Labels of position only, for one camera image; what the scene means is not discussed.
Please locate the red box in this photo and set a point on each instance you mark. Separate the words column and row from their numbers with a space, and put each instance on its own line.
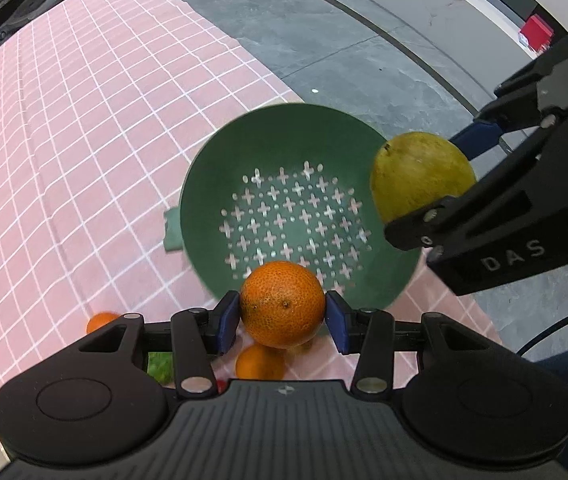
column 536, row 34

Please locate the green colander bowl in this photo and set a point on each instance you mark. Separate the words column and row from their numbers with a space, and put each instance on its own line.
column 289, row 182

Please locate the green cucumber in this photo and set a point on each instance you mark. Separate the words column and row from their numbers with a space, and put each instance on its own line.
column 160, row 367

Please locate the pink checkered tablecloth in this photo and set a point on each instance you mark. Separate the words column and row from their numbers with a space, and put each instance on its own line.
column 105, row 103

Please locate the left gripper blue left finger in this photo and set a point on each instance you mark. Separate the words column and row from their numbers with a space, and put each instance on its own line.
column 222, row 324

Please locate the orange tangerine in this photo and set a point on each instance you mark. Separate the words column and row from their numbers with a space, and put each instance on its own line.
column 258, row 362

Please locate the red tomato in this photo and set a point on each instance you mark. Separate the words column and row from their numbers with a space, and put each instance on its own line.
column 222, row 385

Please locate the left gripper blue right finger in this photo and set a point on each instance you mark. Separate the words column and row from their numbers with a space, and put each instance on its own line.
column 343, row 324

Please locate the yellow-green pear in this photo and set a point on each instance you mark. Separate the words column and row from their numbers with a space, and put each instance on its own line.
column 414, row 170

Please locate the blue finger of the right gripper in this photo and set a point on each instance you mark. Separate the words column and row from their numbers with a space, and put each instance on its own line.
column 477, row 138

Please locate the small orange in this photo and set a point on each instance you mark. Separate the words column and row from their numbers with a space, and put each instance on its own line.
column 99, row 320

